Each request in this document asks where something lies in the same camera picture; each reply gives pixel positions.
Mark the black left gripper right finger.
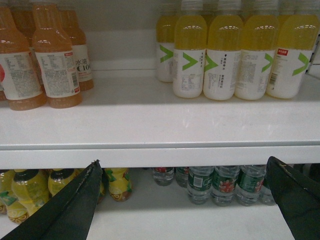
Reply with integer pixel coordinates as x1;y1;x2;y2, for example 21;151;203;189
266;156;320;240

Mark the orange juice bottle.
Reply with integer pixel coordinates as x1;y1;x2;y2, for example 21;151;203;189
30;0;82;109
0;0;47;111
59;8;94;92

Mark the yellow vitamin drink bottle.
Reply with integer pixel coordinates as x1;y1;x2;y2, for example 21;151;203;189
155;3;179;83
172;0;208;99
234;0;279;101
203;0;244;101
266;0;320;99

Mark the lemon tea bottle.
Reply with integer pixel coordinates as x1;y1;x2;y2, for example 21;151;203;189
9;169;50;224
104;168;133;202
48;168;78;197

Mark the water bottle lower shelf left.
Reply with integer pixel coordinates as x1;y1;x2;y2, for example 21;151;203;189
187;166;215;205

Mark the orange juice bottle front left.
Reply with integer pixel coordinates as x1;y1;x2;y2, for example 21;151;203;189
0;0;47;111

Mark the yellow vitamin drink bottle rear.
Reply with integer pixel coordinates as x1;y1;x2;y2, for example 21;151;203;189
155;3;179;83

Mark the orange juice bottle front right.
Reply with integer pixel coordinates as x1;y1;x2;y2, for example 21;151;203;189
30;0;82;109

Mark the orange juice bottle rear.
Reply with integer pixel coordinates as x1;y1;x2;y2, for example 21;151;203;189
59;8;94;92

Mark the lemon tea bottle middle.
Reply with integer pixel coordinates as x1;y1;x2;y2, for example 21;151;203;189
48;168;78;197

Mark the lemon tea bottle left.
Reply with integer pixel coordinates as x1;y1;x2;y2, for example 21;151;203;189
9;169;50;224

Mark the white upper shelf board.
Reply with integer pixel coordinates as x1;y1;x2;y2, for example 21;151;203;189
0;71;320;169

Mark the lemon tea bottle right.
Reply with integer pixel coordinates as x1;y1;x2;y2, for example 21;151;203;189
104;168;133;202

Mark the water bottle lower shelf right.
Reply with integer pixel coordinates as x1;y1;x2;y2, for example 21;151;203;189
236;165;266;206

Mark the water bottle lower shelf middle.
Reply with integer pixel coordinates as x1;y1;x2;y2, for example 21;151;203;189
210;165;240;207

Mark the water bottle shelf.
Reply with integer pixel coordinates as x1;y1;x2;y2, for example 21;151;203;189
210;165;240;207
187;166;215;205
236;165;266;206

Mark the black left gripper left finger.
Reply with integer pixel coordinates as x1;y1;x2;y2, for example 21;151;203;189
2;160;103;240

